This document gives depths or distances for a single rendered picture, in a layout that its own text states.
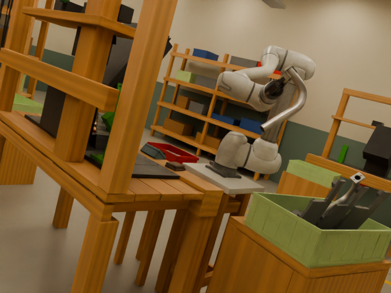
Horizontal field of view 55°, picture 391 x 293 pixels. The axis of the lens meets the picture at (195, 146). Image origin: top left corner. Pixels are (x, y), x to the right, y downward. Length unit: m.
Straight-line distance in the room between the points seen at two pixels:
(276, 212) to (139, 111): 0.77
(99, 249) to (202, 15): 8.14
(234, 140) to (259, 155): 0.17
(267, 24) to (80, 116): 6.83
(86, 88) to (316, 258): 1.17
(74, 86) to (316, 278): 1.30
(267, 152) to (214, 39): 6.78
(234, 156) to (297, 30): 5.84
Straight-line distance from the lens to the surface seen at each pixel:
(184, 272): 2.06
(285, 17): 8.15
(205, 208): 1.90
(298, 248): 1.68
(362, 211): 2.01
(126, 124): 1.43
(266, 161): 2.32
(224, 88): 1.76
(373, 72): 7.26
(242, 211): 2.46
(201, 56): 8.27
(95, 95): 1.54
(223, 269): 2.00
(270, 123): 1.40
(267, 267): 1.79
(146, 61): 1.42
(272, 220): 1.77
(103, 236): 1.58
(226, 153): 2.30
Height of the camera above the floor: 1.36
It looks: 9 degrees down
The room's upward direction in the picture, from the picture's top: 16 degrees clockwise
